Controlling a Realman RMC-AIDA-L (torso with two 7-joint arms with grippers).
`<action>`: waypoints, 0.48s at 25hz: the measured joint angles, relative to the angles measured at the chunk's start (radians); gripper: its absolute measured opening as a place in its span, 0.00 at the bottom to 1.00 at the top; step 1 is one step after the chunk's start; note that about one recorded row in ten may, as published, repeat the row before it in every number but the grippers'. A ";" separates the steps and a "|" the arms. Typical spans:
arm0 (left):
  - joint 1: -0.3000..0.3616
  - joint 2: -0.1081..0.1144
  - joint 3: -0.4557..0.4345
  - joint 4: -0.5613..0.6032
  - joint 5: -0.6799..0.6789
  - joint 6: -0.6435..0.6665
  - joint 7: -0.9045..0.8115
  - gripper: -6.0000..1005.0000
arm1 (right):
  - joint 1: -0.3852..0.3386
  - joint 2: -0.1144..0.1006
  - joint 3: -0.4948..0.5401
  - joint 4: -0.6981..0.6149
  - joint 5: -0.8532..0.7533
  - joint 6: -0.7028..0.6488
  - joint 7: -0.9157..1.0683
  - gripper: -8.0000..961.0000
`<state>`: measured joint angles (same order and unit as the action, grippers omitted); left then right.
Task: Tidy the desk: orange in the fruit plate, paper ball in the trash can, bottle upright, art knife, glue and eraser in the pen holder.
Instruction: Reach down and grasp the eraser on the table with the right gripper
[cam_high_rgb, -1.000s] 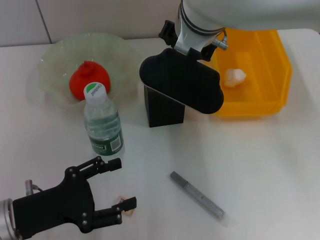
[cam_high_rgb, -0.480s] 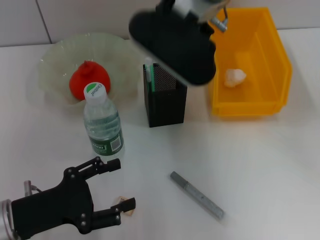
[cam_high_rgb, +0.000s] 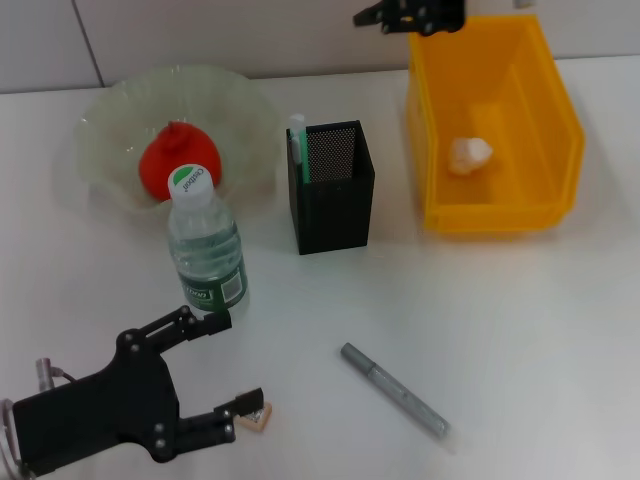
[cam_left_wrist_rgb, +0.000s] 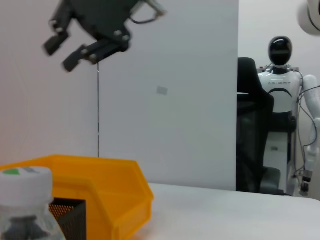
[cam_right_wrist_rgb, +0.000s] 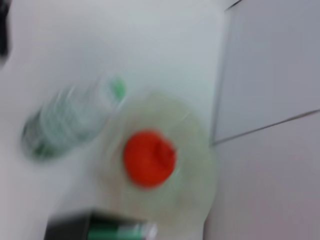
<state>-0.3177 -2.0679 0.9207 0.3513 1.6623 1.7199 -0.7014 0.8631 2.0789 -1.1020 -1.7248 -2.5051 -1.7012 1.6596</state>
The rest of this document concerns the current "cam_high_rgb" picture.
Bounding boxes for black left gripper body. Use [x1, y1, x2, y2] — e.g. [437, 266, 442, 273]
[12, 327, 182, 476]

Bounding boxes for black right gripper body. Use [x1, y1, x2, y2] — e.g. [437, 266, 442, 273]
[409, 0, 466, 39]

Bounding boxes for beige eraser with barcode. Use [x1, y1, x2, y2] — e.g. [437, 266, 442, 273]
[237, 402, 275, 432]

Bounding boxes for clear green-label water bottle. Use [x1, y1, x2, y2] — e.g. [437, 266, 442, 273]
[166, 163, 250, 321]

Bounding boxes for mint green utility knife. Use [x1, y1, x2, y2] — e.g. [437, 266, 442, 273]
[288, 113, 309, 184]

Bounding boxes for white paper ball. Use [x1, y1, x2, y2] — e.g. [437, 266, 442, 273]
[446, 137, 494, 176]

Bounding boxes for grey glitter marker pen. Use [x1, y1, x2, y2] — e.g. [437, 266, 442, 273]
[339, 342, 450, 441]

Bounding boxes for red-orange toy orange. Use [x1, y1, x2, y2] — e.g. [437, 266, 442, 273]
[138, 119, 222, 204]

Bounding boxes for black mesh pen holder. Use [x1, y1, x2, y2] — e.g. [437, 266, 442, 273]
[285, 119, 376, 256]

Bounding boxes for green glass fruit plate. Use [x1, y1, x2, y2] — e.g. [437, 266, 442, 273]
[73, 64, 281, 232]

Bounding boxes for yellow plastic bin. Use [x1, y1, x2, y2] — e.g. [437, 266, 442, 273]
[404, 13, 586, 235]

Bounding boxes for left gripper silver cable connector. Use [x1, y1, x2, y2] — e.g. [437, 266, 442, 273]
[34, 357, 76, 391]

